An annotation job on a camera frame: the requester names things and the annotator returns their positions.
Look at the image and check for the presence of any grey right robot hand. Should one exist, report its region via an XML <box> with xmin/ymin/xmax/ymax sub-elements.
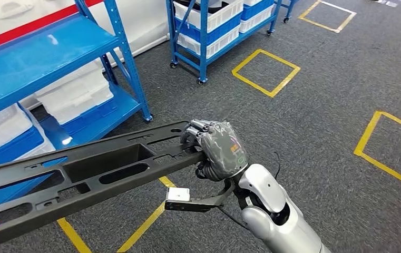
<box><xmin>180</xmin><ymin>119</ymin><xmax>249</xmax><ymax>181</ymax></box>

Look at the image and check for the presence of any black plastic panel part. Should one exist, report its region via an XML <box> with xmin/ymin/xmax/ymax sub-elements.
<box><xmin>0</xmin><ymin>120</ymin><xmax>208</xmax><ymax>252</ymax></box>

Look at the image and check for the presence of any blue wheeled shelf rack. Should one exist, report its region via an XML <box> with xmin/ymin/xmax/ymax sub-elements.
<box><xmin>165</xmin><ymin>0</ymin><xmax>283</xmax><ymax>86</ymax></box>

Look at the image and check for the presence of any large blue metal shelf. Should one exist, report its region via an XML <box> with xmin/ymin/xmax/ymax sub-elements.
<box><xmin>0</xmin><ymin>0</ymin><xmax>154</xmax><ymax>229</ymax></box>

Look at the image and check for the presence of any yellow floor tape square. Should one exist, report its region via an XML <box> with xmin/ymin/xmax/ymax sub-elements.
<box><xmin>231</xmin><ymin>48</ymin><xmax>301</xmax><ymax>99</ymax></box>
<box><xmin>56</xmin><ymin>176</ymin><xmax>177</xmax><ymax>253</ymax></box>
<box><xmin>298</xmin><ymin>0</ymin><xmax>357</xmax><ymax>34</ymax></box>

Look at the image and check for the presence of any white car with red stripe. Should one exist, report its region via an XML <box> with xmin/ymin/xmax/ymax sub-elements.
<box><xmin>0</xmin><ymin>0</ymin><xmax>171</xmax><ymax>60</ymax></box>

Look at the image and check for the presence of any blue rack leg with caster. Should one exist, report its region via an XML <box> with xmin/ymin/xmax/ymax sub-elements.
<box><xmin>280</xmin><ymin>0</ymin><xmax>300</xmax><ymax>24</ymax></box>

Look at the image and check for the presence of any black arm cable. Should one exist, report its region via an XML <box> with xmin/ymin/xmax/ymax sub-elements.
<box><xmin>272</xmin><ymin>151</ymin><xmax>282</xmax><ymax>181</ymax></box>

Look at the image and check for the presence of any black camera bracket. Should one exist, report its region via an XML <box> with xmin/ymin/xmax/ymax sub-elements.
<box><xmin>164</xmin><ymin>180</ymin><xmax>236</xmax><ymax>213</ymax></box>

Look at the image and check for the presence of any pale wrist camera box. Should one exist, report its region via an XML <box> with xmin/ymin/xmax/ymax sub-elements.
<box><xmin>165</xmin><ymin>187</ymin><xmax>191</xmax><ymax>203</ymax></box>

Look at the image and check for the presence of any thin black camera cable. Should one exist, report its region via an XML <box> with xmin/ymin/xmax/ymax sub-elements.
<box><xmin>218</xmin><ymin>206</ymin><xmax>248</xmax><ymax>231</ymax></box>

